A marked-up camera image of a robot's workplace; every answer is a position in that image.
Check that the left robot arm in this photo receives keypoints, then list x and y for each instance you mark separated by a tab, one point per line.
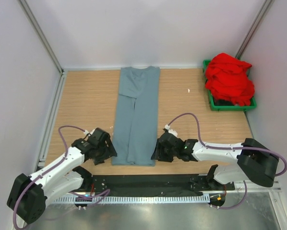
31	194

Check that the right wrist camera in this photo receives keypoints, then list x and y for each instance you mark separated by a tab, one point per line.
168	129

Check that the blue-grey t shirt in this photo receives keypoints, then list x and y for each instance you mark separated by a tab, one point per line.
135	128

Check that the red t shirt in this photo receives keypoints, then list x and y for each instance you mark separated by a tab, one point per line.
227	80

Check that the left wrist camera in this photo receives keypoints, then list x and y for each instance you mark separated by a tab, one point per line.
89	131

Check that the white slotted cable duct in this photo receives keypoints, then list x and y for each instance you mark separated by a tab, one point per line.
72	199

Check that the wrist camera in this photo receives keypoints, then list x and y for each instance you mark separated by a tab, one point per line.
168	129
89	131

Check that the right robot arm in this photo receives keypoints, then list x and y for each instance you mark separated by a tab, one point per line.
248	160

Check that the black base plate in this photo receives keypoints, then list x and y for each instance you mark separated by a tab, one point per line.
160	182

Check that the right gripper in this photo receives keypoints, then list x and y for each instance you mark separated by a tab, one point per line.
158	154

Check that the aluminium frame post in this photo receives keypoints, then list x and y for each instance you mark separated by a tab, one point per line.
39	32
259	18

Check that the green plastic bin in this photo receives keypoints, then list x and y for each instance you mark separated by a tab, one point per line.
222	105

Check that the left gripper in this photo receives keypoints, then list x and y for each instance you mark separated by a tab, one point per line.
110	151

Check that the left aluminium frame post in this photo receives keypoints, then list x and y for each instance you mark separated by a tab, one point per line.
39	32

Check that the right aluminium frame post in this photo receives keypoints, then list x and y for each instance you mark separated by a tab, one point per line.
259	18

